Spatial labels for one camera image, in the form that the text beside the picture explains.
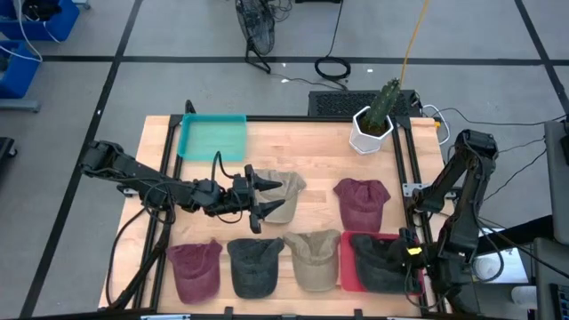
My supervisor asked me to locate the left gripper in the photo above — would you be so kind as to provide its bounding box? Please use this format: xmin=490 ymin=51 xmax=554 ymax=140
xmin=220 ymin=163 xmax=286 ymax=236

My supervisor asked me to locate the beige baseball cap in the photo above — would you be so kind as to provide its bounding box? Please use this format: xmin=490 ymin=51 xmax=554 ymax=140
xmin=252 ymin=168 xmax=308 ymax=225
xmin=283 ymin=228 xmax=342 ymax=293

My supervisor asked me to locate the black baseball cap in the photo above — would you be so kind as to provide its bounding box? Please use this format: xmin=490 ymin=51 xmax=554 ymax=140
xmin=349 ymin=233 xmax=423 ymax=295

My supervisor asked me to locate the maroon baseball cap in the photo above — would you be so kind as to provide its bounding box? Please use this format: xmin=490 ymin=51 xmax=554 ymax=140
xmin=165 ymin=239 xmax=223 ymax=306
xmin=333 ymin=177 xmax=392 ymax=233

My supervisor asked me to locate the dark grey baseball cap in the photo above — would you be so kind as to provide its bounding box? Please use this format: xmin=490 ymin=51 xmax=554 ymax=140
xmin=226 ymin=237 xmax=285 ymax=300

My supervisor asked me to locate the red plastic tray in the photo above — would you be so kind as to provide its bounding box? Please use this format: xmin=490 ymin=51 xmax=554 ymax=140
xmin=340 ymin=229 xmax=426 ymax=295

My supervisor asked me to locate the green plastic tray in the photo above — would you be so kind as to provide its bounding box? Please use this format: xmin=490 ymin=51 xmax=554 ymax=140
xmin=176 ymin=113 xmax=248 ymax=162

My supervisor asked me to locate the white sheet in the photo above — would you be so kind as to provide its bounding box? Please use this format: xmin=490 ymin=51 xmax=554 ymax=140
xmin=470 ymin=248 xmax=531 ymax=285

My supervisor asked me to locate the white hexagonal plant pot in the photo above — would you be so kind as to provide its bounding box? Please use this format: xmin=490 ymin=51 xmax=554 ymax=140
xmin=349 ymin=105 xmax=396 ymax=156

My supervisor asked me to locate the black computer case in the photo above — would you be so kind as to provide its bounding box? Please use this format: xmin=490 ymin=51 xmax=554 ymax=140
xmin=308 ymin=89 xmax=422 ymax=118

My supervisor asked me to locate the white cup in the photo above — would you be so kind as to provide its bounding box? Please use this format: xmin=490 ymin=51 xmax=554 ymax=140
xmin=510 ymin=285 xmax=539 ymax=308

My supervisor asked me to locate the black beam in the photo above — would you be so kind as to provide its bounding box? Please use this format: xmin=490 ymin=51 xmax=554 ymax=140
xmin=477 ymin=215 xmax=555 ymax=257

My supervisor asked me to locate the grey desk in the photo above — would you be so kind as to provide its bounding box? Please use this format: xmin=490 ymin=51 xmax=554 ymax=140
xmin=533 ymin=237 xmax=569 ymax=320

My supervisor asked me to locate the green cactus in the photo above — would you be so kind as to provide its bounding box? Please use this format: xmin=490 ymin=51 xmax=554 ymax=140
xmin=364 ymin=77 xmax=402 ymax=130

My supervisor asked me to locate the laptop keyboard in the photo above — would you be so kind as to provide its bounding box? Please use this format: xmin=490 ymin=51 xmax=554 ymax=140
xmin=549 ymin=283 xmax=569 ymax=320

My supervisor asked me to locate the grey cabinet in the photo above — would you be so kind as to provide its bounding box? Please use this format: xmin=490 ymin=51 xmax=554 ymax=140
xmin=544 ymin=119 xmax=569 ymax=245

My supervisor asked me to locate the black floor fan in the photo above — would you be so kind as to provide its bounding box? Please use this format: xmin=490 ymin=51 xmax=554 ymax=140
xmin=234 ymin=0 xmax=277 ymax=75

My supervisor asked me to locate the grey cart base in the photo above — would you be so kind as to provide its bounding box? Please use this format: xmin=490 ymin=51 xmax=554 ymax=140
xmin=0 ymin=98 xmax=42 ymax=113

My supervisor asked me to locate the blue storage bin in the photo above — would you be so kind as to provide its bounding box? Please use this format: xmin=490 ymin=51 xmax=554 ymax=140
xmin=0 ymin=41 xmax=42 ymax=100
xmin=0 ymin=0 xmax=81 ymax=44

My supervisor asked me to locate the black caster base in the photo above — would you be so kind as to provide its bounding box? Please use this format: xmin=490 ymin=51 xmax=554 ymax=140
xmin=0 ymin=136 xmax=19 ymax=159

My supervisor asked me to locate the black aluminium table frame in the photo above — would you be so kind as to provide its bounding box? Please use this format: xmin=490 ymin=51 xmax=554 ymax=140
xmin=97 ymin=100 xmax=475 ymax=320

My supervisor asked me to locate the coiled black cable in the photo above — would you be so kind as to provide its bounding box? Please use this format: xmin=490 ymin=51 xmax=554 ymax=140
xmin=314 ymin=0 xmax=352 ymax=82

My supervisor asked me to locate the white cable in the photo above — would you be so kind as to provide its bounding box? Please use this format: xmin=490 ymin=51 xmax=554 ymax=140
xmin=421 ymin=104 xmax=453 ymax=147

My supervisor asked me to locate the yellow hanging cord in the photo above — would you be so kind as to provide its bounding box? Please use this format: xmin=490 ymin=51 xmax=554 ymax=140
xmin=398 ymin=0 xmax=431 ymax=88

